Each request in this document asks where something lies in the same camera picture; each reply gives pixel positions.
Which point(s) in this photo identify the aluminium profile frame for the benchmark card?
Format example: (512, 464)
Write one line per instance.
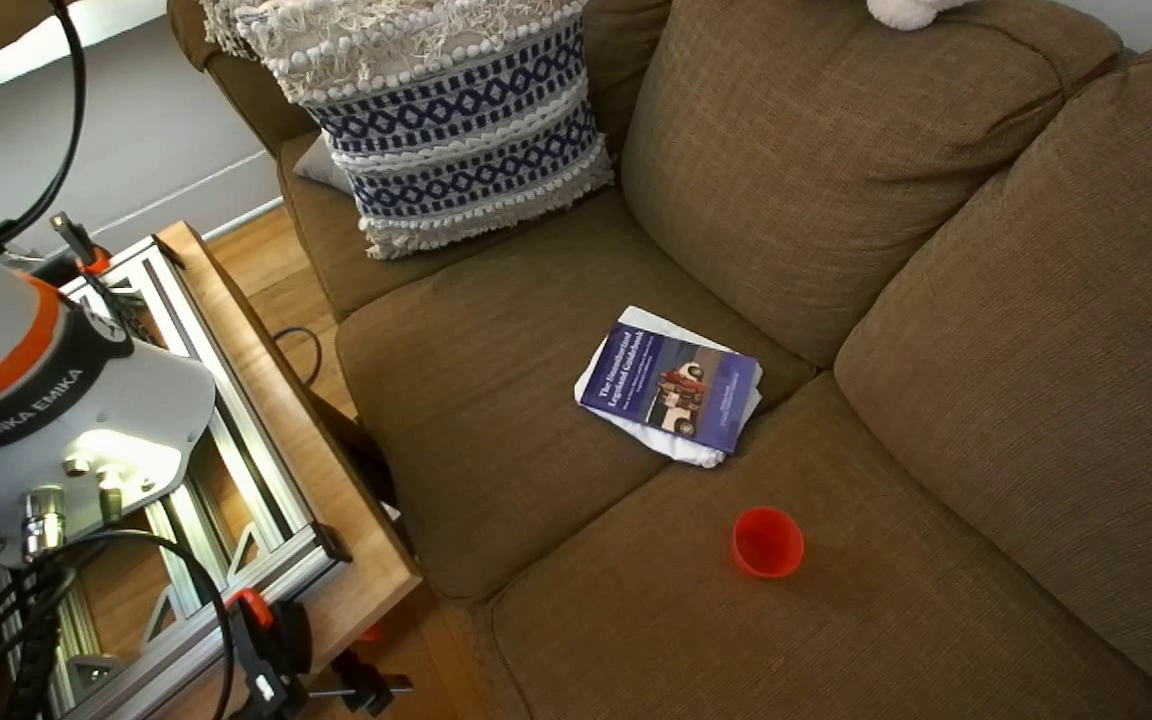
(268, 563)

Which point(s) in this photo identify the blue white textured pillow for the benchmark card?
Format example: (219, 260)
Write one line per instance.
(457, 135)

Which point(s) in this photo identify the white plush toy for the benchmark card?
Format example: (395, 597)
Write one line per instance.
(911, 10)

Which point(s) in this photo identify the wooden side table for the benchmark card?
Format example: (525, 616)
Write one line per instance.
(363, 575)

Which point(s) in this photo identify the red plastic cup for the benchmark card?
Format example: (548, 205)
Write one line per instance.
(769, 544)

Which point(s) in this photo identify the large orange black clamp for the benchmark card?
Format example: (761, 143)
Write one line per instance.
(263, 653)

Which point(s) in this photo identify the brown fabric sofa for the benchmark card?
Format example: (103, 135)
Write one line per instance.
(938, 266)

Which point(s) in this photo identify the small orange black clamp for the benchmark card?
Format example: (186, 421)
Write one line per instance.
(84, 253)

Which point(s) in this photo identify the blue white booklet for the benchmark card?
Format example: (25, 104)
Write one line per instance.
(671, 385)

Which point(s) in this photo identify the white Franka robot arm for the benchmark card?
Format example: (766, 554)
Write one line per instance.
(19, 345)

